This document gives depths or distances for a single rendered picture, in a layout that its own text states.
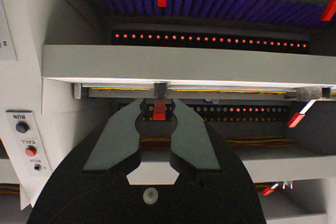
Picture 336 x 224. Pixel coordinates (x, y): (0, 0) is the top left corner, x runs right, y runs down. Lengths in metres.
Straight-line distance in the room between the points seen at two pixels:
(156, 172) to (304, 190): 0.49
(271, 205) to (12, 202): 0.82
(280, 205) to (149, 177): 0.46
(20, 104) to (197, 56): 0.26
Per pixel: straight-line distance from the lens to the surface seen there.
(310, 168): 0.40
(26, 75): 0.24
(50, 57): 0.23
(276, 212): 0.58
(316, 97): 0.31
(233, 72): 0.19
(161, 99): 0.16
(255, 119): 0.46
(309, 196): 0.61
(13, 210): 0.64
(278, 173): 0.35
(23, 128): 0.27
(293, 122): 0.34
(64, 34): 0.28
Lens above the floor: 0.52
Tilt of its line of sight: 16 degrees up
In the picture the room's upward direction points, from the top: 178 degrees counter-clockwise
